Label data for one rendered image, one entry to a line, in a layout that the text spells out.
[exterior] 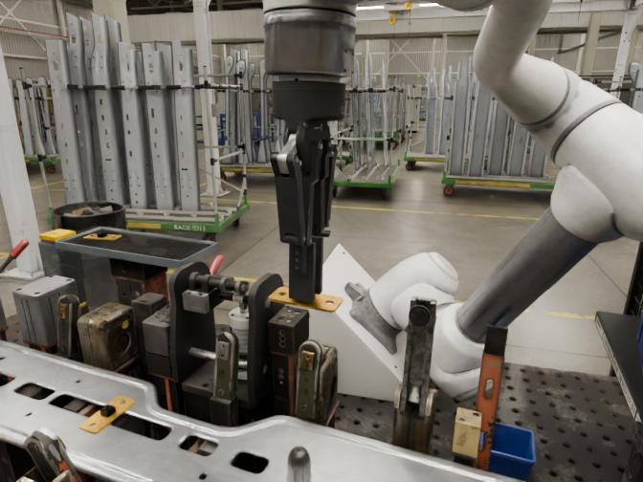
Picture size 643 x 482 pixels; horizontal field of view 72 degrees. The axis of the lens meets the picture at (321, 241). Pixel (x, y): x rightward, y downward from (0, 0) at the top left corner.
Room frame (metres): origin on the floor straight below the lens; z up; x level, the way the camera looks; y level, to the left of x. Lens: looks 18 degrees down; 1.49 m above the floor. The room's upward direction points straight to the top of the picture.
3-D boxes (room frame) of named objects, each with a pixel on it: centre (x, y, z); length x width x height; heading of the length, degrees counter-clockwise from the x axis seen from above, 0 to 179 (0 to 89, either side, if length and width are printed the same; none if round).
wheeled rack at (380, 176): (7.52, -0.78, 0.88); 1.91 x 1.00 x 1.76; 166
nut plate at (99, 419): (0.60, 0.35, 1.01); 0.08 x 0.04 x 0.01; 158
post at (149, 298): (0.83, 0.36, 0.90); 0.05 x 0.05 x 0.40; 68
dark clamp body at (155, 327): (0.79, 0.30, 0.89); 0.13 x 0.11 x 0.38; 158
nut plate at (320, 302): (0.47, 0.02, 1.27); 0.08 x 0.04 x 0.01; 69
